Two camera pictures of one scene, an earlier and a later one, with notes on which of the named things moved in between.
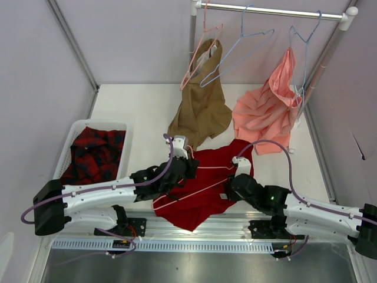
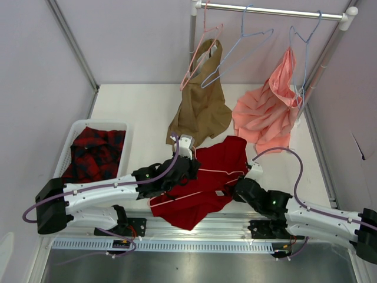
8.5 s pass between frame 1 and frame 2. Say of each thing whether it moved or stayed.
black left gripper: stayed
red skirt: stayed
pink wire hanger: moved
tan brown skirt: stayed
